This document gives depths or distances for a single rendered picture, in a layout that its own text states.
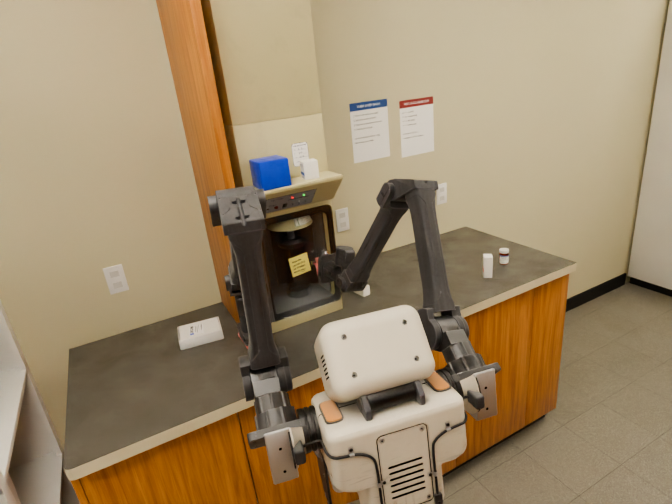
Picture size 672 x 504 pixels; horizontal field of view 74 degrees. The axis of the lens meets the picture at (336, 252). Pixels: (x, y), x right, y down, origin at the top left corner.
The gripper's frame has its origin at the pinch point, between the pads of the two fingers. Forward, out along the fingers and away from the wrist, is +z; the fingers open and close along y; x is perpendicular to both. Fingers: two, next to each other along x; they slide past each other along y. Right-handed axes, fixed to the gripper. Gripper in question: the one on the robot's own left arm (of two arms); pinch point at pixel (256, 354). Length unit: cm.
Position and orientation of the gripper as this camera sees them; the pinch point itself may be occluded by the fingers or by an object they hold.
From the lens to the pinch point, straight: 136.3
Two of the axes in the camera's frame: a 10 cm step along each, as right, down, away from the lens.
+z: 1.0, 9.3, 3.7
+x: -8.8, 2.6, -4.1
